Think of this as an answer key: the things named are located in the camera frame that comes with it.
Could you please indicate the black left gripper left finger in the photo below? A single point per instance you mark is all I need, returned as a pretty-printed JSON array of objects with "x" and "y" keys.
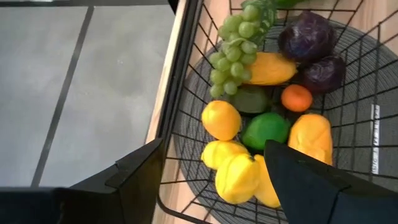
[{"x": 133, "y": 186}]

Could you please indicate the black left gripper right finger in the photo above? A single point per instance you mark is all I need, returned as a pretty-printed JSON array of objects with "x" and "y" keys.
[{"x": 311, "y": 193}]

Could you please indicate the yellow lemon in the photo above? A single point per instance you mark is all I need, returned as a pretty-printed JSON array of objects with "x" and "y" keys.
[
  {"x": 220, "y": 152},
  {"x": 220, "y": 119},
  {"x": 237, "y": 179},
  {"x": 264, "y": 189}
]

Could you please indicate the bright green lime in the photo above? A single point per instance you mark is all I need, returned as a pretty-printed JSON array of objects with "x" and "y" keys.
[{"x": 264, "y": 129}]

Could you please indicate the small orange tangerine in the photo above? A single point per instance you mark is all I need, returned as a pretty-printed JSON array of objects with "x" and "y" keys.
[{"x": 296, "y": 98}]

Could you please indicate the dark green avocado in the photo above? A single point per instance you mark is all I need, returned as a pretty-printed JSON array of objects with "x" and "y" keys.
[{"x": 250, "y": 100}]

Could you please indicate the purple plum bottom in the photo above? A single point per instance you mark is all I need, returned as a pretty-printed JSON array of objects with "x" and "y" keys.
[{"x": 323, "y": 74}]

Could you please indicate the dark purple plum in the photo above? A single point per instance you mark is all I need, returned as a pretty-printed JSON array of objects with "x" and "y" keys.
[{"x": 308, "y": 35}]

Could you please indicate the green grape bunch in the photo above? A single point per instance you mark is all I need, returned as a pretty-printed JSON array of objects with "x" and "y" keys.
[{"x": 233, "y": 54}]

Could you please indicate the green cucumber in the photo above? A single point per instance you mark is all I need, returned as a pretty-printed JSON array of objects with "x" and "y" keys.
[{"x": 289, "y": 2}]

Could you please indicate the black aluminium table frame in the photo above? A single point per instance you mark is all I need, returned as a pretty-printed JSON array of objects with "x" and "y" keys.
[{"x": 180, "y": 62}]

